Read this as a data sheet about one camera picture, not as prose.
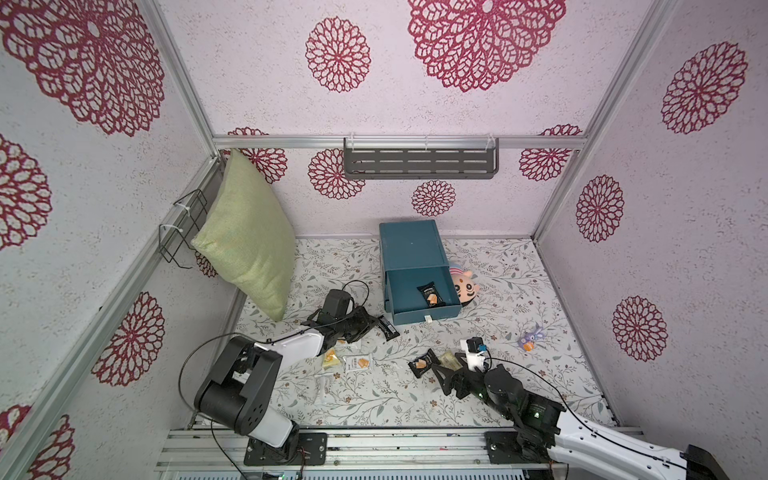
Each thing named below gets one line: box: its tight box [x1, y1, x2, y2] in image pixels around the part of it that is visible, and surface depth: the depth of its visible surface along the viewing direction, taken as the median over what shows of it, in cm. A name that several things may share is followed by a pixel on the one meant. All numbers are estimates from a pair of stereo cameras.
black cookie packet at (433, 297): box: [416, 281, 446, 308], surface depth 86 cm
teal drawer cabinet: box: [380, 220, 461, 326], surface depth 90 cm
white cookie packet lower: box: [345, 355, 373, 371], surface depth 89 cm
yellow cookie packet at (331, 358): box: [322, 348, 342, 367], surface depth 89 cm
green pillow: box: [191, 148, 296, 322], surface depth 85 cm
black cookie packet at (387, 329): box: [378, 315, 400, 342], surface depth 91 cm
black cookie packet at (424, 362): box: [408, 348, 441, 378], surface depth 89 cm
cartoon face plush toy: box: [449, 266, 481, 306], surface depth 98 cm
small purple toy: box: [518, 321, 545, 352], surface depth 92 cm
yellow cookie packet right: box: [438, 351, 463, 371], surface depth 89 cm
